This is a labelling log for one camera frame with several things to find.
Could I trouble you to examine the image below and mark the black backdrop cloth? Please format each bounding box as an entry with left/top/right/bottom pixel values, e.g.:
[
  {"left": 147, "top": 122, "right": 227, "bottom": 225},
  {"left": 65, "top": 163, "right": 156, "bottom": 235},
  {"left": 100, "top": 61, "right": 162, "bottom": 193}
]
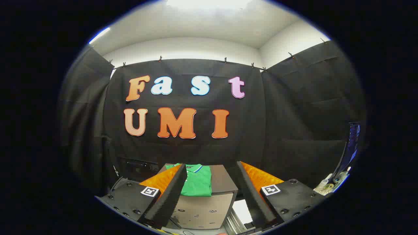
[{"left": 59, "top": 41, "right": 366, "bottom": 196}]

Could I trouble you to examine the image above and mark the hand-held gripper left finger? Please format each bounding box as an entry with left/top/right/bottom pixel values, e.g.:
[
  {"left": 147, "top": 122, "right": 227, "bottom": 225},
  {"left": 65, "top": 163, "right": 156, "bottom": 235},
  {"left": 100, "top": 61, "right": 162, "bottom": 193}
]
[{"left": 95, "top": 163, "right": 188, "bottom": 229}]

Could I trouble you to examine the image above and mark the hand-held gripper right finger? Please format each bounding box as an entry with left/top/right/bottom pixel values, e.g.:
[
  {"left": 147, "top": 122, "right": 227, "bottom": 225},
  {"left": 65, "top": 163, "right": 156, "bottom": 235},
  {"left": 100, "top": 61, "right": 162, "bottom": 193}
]
[{"left": 236, "top": 161, "right": 327, "bottom": 229}]

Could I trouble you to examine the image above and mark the clear plastic bottle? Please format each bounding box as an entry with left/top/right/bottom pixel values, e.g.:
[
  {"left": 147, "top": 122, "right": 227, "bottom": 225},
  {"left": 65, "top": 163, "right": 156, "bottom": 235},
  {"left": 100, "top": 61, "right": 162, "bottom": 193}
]
[{"left": 314, "top": 178, "right": 334, "bottom": 196}]

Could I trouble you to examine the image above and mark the green polo shirt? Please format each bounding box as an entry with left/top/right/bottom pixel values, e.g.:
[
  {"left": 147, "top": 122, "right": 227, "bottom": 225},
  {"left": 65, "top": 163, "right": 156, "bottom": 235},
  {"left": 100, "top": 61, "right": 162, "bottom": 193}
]
[{"left": 165, "top": 163, "right": 213, "bottom": 197}]

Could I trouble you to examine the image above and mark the grey cabinet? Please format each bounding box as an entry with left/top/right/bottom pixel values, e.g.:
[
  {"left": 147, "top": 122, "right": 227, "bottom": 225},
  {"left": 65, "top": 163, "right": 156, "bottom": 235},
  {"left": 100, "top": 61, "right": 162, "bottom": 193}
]
[{"left": 158, "top": 163, "right": 239, "bottom": 229}]

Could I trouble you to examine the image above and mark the ceiling light panel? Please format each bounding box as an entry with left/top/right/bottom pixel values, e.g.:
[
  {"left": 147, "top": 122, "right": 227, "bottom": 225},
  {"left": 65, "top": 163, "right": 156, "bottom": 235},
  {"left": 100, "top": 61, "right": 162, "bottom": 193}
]
[{"left": 166, "top": 0, "right": 252, "bottom": 10}]

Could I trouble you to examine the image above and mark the dark washing machine lid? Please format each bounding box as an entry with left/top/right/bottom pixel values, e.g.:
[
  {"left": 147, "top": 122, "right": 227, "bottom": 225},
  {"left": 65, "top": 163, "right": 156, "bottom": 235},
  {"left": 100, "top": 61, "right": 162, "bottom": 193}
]
[{"left": 118, "top": 157, "right": 159, "bottom": 180}]

